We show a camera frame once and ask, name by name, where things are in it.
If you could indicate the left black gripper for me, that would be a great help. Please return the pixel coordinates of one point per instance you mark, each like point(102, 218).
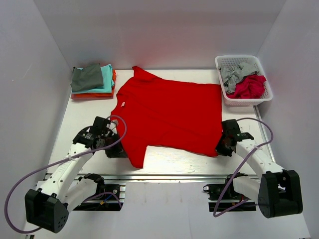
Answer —
point(118, 152)

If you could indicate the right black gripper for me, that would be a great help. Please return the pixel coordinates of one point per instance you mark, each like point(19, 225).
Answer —
point(220, 150)

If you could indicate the red t-shirt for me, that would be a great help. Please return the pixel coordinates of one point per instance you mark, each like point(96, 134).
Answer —
point(168, 113)

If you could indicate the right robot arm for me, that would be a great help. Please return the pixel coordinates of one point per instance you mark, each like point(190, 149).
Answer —
point(275, 190)

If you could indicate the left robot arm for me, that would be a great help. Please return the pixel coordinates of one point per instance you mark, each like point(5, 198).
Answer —
point(49, 206)

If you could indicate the magenta t-shirt in basket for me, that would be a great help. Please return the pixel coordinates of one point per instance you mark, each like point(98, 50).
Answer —
point(252, 87)

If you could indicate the white plastic basket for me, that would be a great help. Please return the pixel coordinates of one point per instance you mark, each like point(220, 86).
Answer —
point(233, 60)

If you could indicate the grey t-shirt in basket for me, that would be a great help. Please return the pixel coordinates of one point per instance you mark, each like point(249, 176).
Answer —
point(233, 75)

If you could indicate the folded teal t-shirt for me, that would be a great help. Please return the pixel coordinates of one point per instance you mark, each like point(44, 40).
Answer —
point(108, 74)

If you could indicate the folded orange t-shirt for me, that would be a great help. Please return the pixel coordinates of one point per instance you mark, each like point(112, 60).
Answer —
point(91, 95)

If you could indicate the folded dark grey t-shirt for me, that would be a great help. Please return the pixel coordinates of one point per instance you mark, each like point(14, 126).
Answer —
point(86, 78)

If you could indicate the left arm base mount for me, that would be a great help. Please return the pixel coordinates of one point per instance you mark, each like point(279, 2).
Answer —
point(109, 196)

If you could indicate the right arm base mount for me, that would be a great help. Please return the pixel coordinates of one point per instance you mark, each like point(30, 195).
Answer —
point(229, 199)

